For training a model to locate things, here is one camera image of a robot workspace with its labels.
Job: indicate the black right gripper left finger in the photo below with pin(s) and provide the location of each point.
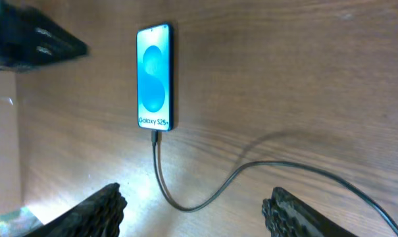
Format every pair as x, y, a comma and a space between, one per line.
99, 215

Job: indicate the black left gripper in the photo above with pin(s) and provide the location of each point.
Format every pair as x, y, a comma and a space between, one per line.
30, 39

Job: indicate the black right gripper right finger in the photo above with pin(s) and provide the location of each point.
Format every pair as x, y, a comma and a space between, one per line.
288, 216

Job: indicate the blue Galaxy smartphone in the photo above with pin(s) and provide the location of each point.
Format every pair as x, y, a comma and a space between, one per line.
155, 77

